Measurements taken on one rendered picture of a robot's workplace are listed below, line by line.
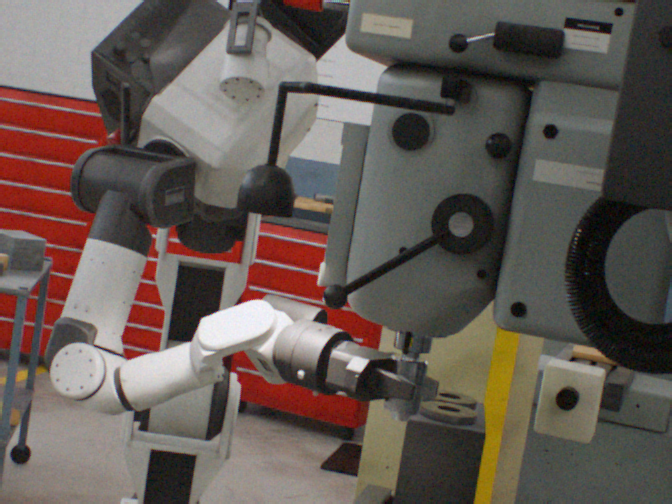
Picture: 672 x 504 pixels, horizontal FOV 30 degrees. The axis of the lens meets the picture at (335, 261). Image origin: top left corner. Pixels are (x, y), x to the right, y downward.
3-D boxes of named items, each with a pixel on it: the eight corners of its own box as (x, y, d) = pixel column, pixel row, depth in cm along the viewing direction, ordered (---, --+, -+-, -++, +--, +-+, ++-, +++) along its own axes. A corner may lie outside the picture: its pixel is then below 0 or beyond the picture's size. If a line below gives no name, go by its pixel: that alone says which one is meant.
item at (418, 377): (415, 417, 158) (422, 372, 157) (379, 409, 159) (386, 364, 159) (423, 410, 162) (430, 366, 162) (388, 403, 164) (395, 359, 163)
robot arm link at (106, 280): (18, 383, 175) (69, 231, 179) (62, 395, 187) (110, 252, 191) (89, 405, 172) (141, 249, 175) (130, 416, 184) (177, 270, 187)
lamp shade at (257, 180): (232, 206, 163) (240, 158, 162) (287, 213, 165) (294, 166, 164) (239, 211, 156) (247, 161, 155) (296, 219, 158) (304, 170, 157)
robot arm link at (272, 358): (283, 364, 164) (217, 342, 170) (313, 406, 172) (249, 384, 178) (325, 295, 169) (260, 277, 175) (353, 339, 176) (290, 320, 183)
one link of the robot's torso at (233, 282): (131, 423, 236) (168, 176, 235) (224, 435, 238) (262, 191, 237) (125, 437, 221) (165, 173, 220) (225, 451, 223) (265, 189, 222)
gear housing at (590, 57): (339, 49, 147) (353, -38, 146) (379, 66, 171) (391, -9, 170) (631, 93, 140) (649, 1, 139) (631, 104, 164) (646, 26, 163)
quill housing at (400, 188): (327, 322, 151) (371, 55, 148) (362, 304, 171) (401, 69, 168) (484, 353, 148) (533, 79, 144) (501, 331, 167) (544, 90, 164)
